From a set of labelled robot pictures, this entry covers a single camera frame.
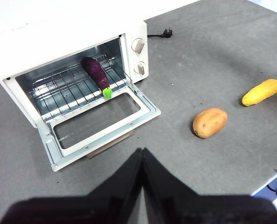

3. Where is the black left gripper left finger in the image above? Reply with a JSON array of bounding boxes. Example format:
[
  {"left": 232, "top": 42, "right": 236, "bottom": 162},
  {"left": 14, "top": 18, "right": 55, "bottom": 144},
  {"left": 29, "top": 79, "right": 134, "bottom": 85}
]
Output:
[{"left": 0, "top": 147, "right": 144, "bottom": 224}]

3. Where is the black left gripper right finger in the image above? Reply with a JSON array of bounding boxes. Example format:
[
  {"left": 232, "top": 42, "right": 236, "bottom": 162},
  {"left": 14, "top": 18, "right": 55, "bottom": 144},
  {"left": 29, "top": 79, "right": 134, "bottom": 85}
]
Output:
[{"left": 142, "top": 147, "right": 277, "bottom": 224}]

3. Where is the purple eggplant with green stem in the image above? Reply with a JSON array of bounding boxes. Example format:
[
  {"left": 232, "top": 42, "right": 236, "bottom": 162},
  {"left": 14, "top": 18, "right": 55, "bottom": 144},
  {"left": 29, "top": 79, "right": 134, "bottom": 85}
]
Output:
[{"left": 80, "top": 56, "right": 113, "bottom": 99}]

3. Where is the white oven knob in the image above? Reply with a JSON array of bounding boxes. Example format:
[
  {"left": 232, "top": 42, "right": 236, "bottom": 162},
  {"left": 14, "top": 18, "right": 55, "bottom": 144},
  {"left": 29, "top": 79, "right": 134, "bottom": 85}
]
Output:
[
  {"left": 133, "top": 61, "right": 146, "bottom": 76},
  {"left": 131, "top": 38, "right": 145, "bottom": 55}
]

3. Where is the white toaster oven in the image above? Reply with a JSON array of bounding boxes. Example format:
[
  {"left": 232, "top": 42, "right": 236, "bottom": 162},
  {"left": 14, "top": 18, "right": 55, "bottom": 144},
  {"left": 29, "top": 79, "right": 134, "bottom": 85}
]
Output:
[{"left": 0, "top": 16, "right": 150, "bottom": 128}]

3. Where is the brown potato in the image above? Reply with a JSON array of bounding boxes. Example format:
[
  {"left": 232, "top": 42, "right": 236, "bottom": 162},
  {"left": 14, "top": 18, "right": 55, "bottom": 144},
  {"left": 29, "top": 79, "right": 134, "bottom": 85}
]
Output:
[{"left": 192, "top": 107, "right": 228, "bottom": 139}]

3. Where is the yellow corn cob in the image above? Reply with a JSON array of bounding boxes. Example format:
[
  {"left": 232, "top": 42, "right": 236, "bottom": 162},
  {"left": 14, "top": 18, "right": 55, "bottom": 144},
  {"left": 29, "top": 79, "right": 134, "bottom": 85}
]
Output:
[{"left": 241, "top": 78, "right": 277, "bottom": 107}]

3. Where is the metal wire oven rack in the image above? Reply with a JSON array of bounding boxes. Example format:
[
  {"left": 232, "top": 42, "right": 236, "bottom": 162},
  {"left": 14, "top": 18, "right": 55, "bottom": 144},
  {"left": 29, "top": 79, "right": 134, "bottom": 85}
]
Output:
[{"left": 30, "top": 54, "right": 133, "bottom": 117}]

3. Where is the black power cable with plug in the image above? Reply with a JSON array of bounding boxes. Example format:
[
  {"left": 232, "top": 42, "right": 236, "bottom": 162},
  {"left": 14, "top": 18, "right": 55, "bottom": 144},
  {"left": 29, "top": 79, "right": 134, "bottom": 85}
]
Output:
[{"left": 147, "top": 28, "right": 173, "bottom": 39}]

